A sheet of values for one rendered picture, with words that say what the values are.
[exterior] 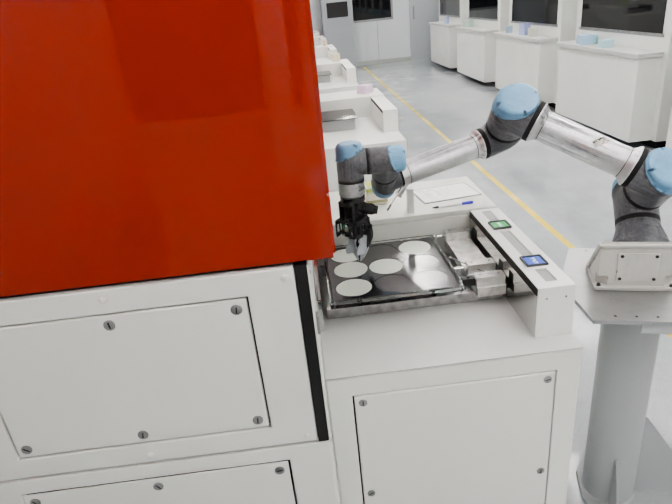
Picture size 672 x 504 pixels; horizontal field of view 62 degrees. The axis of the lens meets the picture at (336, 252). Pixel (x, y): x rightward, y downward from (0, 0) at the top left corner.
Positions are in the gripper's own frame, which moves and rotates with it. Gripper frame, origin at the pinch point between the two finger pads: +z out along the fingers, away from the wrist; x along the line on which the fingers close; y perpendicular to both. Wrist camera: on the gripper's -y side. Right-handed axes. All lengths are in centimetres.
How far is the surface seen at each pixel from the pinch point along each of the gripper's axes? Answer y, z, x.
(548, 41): -650, 4, -89
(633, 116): -470, 58, 32
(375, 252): -6.7, 1.7, 1.3
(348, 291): 18.5, 1.7, 6.2
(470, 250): -21.7, 3.6, 26.8
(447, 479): 29, 47, 38
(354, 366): 38.4, 9.7, 18.7
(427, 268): -2.1, 1.7, 20.8
